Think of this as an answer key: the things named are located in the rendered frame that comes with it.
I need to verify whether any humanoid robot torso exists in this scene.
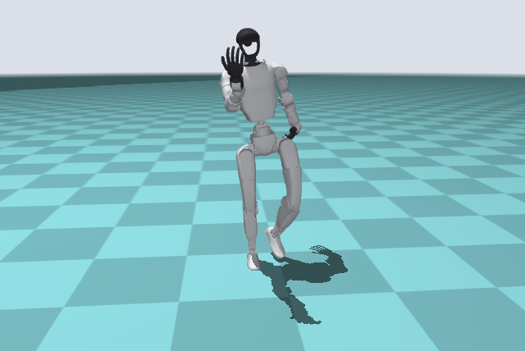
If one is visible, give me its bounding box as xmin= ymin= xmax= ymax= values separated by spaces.
xmin=240 ymin=58 xmax=277 ymax=157

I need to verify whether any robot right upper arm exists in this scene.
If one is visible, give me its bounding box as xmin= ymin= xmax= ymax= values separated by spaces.
xmin=220 ymin=71 xmax=240 ymax=112

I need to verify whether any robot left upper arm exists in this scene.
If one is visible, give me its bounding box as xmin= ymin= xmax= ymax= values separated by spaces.
xmin=271 ymin=62 xmax=294 ymax=107

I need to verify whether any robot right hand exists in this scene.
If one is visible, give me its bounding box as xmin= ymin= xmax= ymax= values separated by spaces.
xmin=221 ymin=46 xmax=244 ymax=88

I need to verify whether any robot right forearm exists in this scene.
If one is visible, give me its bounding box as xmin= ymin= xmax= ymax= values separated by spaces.
xmin=225 ymin=82 xmax=245 ymax=110

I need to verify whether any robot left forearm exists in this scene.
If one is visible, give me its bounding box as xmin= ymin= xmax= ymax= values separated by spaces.
xmin=284 ymin=93 xmax=302 ymax=133

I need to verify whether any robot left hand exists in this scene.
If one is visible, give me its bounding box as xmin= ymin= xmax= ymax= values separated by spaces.
xmin=282 ymin=126 xmax=299 ymax=139

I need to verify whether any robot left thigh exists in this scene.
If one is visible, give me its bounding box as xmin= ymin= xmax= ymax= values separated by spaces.
xmin=276 ymin=137 xmax=302 ymax=212

